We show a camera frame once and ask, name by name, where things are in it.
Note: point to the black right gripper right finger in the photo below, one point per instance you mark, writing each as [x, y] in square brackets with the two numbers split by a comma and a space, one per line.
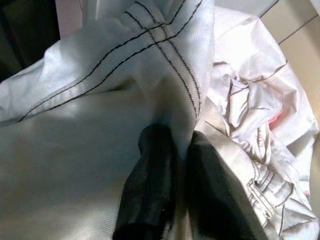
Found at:
[212, 180]

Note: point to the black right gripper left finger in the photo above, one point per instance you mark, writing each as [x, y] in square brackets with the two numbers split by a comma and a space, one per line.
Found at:
[145, 175]

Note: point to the white garment with black stitching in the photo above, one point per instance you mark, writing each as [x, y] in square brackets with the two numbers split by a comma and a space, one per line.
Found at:
[87, 150]

